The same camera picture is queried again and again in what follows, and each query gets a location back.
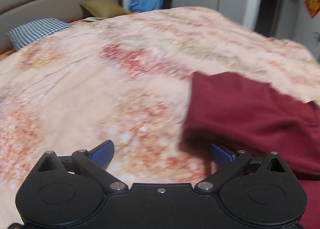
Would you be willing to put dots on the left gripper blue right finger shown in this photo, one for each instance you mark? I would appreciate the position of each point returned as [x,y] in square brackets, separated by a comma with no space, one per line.
[231,165]

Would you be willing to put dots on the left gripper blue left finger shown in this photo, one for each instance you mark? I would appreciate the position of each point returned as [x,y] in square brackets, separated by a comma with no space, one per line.
[92,164]

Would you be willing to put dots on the dark red long-sleeve sweater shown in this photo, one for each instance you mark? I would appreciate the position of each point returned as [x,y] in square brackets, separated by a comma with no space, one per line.
[239,113]

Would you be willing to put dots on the blue clothes pile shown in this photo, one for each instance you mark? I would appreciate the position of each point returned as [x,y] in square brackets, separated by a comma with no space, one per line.
[145,5]

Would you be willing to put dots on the floral pink bed quilt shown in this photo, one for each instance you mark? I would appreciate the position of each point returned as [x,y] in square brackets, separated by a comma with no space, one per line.
[128,79]

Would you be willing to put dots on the black white checked pillow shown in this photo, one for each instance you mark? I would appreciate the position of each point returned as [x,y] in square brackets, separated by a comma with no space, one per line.
[30,32]

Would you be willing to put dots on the olive green pillow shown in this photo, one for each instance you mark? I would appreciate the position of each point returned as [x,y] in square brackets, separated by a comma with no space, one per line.
[103,8]

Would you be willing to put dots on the white room door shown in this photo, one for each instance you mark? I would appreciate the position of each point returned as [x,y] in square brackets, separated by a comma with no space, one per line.
[305,26]

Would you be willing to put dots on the red fu character decoration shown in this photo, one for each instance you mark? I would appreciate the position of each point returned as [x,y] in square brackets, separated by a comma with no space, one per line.
[313,7]

